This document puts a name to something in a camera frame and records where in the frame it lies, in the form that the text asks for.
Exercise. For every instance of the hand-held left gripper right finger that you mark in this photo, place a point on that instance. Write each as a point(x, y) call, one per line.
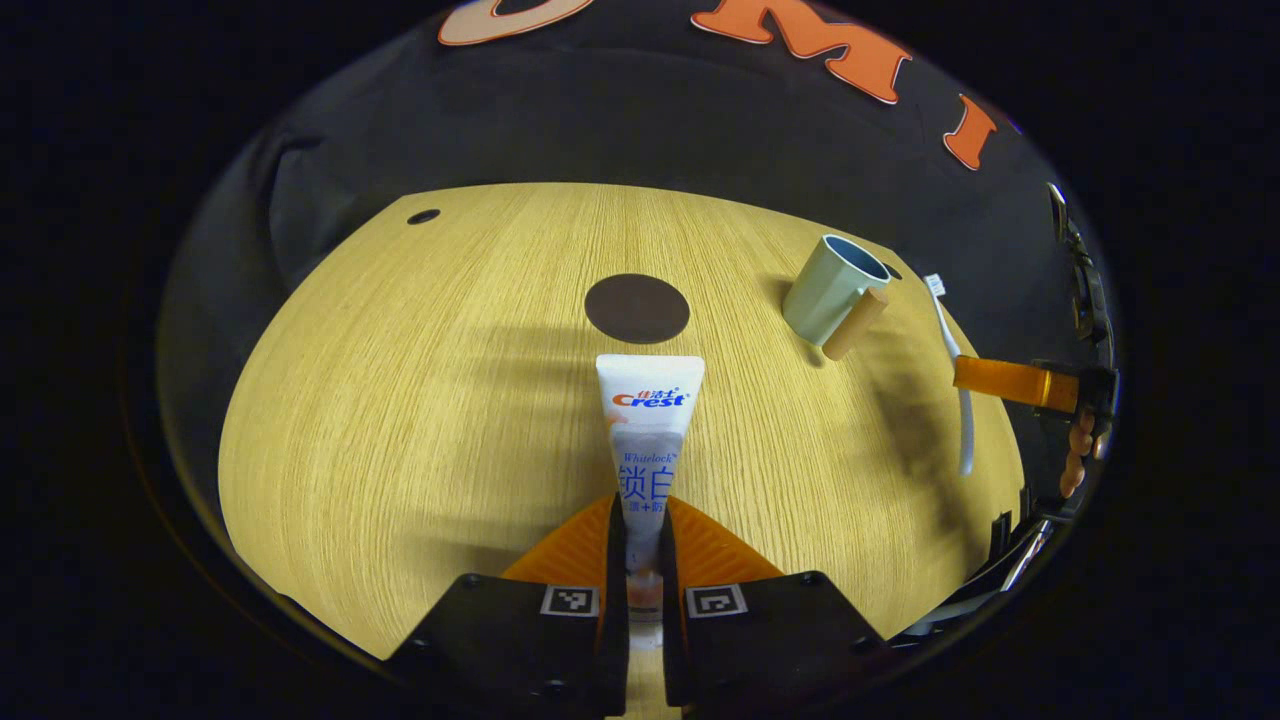
point(670, 600)

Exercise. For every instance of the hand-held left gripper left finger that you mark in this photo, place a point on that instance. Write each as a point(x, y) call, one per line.
point(617, 560)

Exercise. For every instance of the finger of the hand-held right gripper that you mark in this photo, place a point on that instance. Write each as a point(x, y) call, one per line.
point(1010, 380)

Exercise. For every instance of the white toothbrush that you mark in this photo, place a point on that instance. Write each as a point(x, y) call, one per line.
point(963, 410)

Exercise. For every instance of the white toothpaste tube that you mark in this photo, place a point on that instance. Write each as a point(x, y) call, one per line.
point(650, 430)

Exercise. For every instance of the dark round coaster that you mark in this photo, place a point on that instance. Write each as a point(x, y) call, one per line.
point(637, 308)

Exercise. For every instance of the black backdrop cloth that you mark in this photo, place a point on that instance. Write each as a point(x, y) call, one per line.
point(600, 110)

